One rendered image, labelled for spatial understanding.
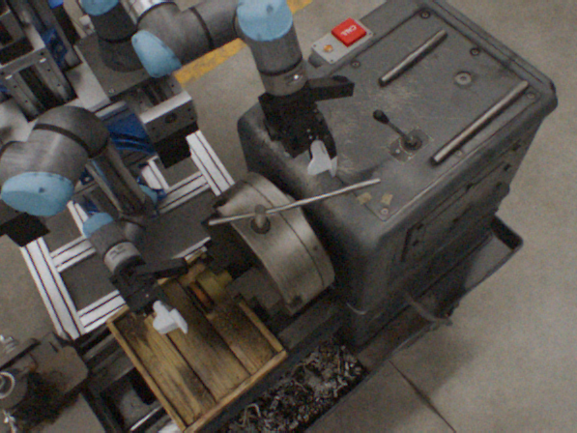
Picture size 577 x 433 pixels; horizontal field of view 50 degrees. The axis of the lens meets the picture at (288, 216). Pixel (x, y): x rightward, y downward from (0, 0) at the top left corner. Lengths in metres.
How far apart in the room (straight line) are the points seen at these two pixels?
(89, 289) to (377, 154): 1.46
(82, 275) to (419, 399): 1.35
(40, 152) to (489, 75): 0.94
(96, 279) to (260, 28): 1.69
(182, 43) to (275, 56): 0.15
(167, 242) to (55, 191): 1.27
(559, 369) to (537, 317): 0.20
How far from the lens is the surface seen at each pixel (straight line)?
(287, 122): 1.04
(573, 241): 2.75
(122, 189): 1.48
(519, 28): 3.34
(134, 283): 1.41
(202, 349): 1.55
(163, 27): 1.00
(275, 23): 0.93
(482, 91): 1.42
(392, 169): 1.28
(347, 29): 1.49
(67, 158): 1.23
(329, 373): 1.83
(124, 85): 1.62
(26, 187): 1.21
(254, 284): 1.34
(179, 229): 2.45
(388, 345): 1.88
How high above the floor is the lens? 2.35
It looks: 63 degrees down
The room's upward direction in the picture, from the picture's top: 9 degrees counter-clockwise
